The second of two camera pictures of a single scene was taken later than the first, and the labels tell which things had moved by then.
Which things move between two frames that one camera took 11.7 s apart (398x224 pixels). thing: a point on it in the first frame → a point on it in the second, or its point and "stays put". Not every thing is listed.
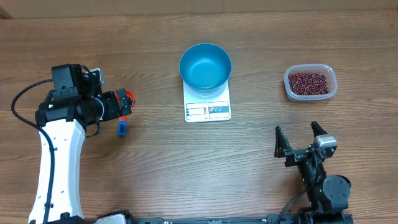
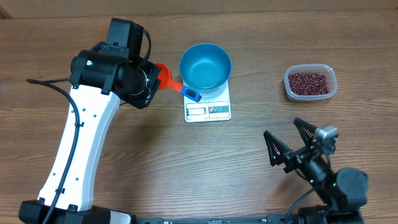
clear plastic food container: (310, 82) stays put
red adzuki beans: (308, 84) stays put
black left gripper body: (111, 109) → (146, 84)
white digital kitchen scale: (198, 109) stays put
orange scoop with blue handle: (122, 126) → (168, 82)
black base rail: (289, 216) stays put
